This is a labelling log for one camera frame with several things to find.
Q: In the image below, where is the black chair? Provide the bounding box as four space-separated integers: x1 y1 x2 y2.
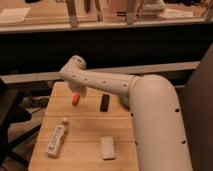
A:
0 78 41 167

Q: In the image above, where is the white paper sheet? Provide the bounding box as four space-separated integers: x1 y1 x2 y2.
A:
0 8 30 24

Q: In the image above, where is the dark panel at right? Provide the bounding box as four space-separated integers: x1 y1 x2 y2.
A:
180 43 213 171

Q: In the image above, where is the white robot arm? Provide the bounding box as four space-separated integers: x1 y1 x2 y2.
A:
59 55 193 171

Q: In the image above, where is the metal frame post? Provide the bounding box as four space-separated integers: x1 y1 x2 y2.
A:
66 0 78 27

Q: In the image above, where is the wooden table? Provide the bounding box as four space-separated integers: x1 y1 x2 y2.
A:
29 82 139 171

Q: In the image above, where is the black rectangular block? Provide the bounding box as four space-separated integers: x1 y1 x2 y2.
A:
100 94 110 112

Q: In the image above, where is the green ceramic bowl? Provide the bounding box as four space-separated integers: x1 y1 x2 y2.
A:
120 96 130 108

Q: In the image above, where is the white sponge block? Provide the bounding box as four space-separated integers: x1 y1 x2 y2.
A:
101 136 116 160

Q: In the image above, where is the white tube bottle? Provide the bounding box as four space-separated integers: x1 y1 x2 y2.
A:
45 117 69 158

